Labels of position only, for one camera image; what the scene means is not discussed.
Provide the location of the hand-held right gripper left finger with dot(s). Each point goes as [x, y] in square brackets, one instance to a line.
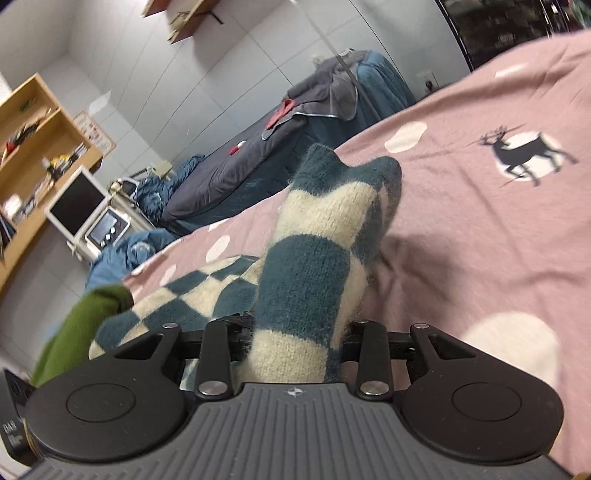
[217, 341]

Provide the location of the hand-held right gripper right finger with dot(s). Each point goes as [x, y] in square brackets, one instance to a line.
[374, 344]

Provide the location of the teal cream checkered sweater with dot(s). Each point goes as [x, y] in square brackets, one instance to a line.
[304, 277]

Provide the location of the green cloth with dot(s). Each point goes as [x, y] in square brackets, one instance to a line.
[78, 327]

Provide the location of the light blue cloth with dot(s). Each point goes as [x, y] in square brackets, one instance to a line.
[134, 254]

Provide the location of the pink polka dot blanket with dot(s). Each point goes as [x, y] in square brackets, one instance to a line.
[461, 230]

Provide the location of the small device with display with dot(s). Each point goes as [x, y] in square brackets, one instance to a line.
[108, 228]

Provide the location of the blue denim cloth pile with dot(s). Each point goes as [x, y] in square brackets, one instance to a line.
[161, 189]

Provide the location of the grey jacket on bed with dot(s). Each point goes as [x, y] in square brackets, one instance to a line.
[231, 175]

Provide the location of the small red white item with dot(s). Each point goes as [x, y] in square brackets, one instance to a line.
[238, 148]

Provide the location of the white monitor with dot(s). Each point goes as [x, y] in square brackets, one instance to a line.
[78, 203]

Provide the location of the yellow item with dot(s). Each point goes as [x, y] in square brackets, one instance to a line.
[64, 162]

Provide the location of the red cloth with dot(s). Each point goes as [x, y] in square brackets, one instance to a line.
[279, 113]

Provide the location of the paper poster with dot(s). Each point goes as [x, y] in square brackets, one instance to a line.
[94, 131]

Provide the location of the grey towel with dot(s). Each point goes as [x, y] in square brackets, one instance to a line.
[332, 87]

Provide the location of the wooden bookshelf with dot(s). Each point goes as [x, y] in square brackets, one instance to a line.
[69, 124]

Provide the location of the white wall outlet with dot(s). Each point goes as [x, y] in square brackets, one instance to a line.
[428, 79]

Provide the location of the wooden wall shelf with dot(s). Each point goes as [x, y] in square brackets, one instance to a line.
[157, 5]

